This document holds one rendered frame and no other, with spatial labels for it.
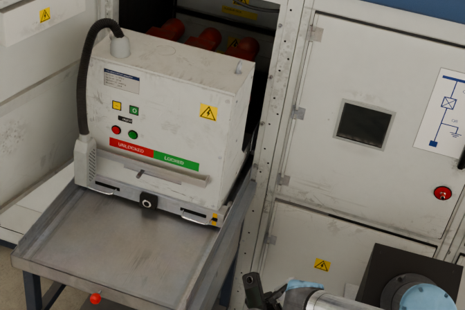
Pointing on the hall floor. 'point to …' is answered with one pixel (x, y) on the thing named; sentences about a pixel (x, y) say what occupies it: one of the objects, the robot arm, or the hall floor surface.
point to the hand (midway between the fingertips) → (271, 283)
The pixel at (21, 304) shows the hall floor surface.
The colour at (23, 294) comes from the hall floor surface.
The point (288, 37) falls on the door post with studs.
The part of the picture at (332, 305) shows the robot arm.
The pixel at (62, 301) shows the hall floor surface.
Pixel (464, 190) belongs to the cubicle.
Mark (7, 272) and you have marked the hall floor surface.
